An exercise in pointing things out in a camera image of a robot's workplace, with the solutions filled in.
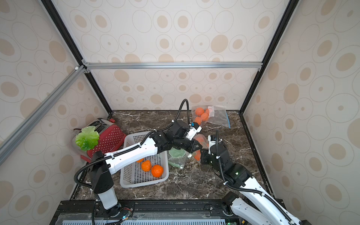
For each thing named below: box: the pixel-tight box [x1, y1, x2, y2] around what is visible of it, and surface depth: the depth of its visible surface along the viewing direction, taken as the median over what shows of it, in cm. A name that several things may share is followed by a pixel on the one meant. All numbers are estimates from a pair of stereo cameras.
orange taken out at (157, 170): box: [151, 164, 164, 178], surface depth 83 cm
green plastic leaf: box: [75, 125, 100, 151], surface depth 79 cm
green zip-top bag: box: [166, 147, 189, 170], surface depth 91 cm
